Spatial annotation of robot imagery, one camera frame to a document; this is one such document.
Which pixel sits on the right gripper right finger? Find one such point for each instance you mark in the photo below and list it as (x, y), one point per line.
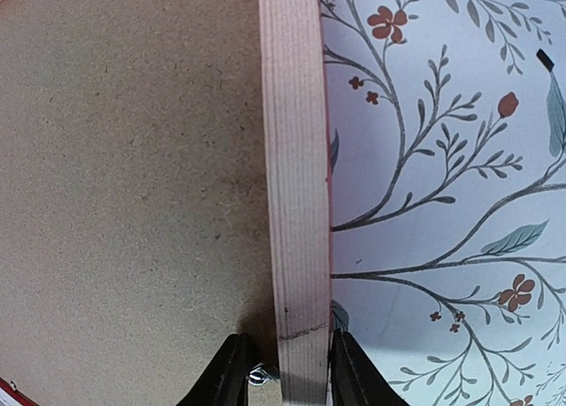
(354, 379)

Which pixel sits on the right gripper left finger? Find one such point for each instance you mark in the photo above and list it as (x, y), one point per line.
(225, 380)

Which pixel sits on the brown backing board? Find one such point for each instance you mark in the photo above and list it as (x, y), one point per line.
(132, 180)

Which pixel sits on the wooden picture frame red edge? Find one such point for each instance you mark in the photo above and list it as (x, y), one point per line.
(296, 180)

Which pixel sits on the floral patterned table cover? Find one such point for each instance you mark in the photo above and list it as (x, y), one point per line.
(448, 215)

